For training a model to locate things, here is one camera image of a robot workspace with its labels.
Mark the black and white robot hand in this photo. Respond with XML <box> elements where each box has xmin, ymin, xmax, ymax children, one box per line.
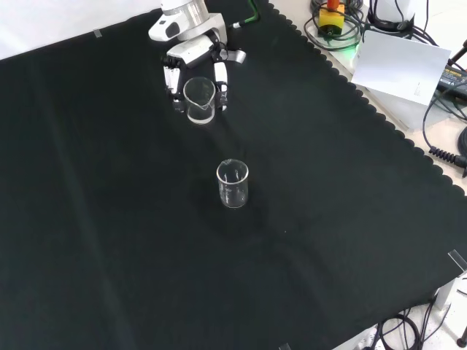
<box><xmin>161</xmin><ymin>30</ymin><xmax>247</xmax><ymax>114</ymax></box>

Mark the wide clear glass beaker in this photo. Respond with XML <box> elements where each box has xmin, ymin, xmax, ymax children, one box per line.
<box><xmin>182</xmin><ymin>77</ymin><xmax>217</xmax><ymax>126</ymax></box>

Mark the narrow clear glass beaker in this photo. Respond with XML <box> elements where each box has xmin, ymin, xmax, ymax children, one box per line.
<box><xmin>215</xmin><ymin>158</ymin><xmax>251</xmax><ymax>210</ymax></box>

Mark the yellow stop button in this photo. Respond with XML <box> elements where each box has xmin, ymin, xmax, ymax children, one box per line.
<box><xmin>318</xmin><ymin>0</ymin><xmax>346</xmax><ymax>38</ymax></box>

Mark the black bench cloth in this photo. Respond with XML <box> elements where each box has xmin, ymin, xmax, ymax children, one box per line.
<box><xmin>0</xmin><ymin>0</ymin><xmax>467</xmax><ymax>350</ymax></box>

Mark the white cylindrical device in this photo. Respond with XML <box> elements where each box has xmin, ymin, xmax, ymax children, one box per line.
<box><xmin>367</xmin><ymin>0</ymin><xmax>417</xmax><ymax>32</ymax></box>

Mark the black power adapter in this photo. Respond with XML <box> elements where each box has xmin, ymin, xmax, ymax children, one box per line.
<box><xmin>436</xmin><ymin>62</ymin><xmax>467</xmax><ymax>94</ymax></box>

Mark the black tripod leg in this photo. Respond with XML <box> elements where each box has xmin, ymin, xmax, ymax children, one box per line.
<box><xmin>447</xmin><ymin>38</ymin><xmax>467</xmax><ymax>72</ymax></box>

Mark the white power strip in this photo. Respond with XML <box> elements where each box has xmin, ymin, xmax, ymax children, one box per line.
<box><xmin>337</xmin><ymin>324</ymin><xmax>380</xmax><ymax>350</ymax></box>

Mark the green cable with plug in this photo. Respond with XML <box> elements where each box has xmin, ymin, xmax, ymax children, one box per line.
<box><xmin>229</xmin><ymin>0</ymin><xmax>260</xmax><ymax>30</ymax></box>

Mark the coiled green cable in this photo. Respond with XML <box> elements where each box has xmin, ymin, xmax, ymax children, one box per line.
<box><xmin>304</xmin><ymin>0</ymin><xmax>366</xmax><ymax>52</ymax></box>

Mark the thin black cable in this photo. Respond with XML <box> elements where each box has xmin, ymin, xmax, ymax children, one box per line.
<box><xmin>422</xmin><ymin>89</ymin><xmax>467</xmax><ymax>154</ymax></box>

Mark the black spiral cable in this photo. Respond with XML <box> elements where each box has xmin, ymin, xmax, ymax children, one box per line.
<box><xmin>428</xmin><ymin>144</ymin><xmax>467</xmax><ymax>169</ymax></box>

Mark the black cable bundle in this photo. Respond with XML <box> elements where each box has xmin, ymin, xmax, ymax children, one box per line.
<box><xmin>375</xmin><ymin>302</ymin><xmax>449</xmax><ymax>350</ymax></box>

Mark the grey metal bracket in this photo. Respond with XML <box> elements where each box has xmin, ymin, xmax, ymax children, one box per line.
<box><xmin>433</xmin><ymin>271</ymin><xmax>467</xmax><ymax>311</ymax></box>

